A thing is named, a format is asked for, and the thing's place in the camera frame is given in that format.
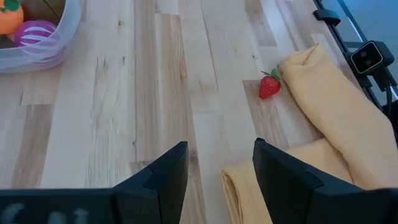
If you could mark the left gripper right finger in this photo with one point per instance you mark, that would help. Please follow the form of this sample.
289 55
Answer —
280 186

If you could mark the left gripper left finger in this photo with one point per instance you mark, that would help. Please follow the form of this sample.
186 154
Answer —
168 186

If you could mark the red toy strawberry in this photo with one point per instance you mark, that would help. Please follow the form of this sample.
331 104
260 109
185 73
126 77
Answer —
269 88

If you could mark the magenta striped toy onion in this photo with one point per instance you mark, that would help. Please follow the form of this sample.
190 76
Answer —
34 32

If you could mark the orange toy fruit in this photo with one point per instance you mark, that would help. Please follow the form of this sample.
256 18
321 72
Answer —
9 18

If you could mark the clear plastic tupperware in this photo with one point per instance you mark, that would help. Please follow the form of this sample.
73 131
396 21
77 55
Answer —
70 31

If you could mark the yellow waffle cloth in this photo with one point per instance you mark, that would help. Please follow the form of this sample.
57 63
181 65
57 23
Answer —
335 109

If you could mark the black table-level camera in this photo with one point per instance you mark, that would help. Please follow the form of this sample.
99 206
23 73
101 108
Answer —
367 57

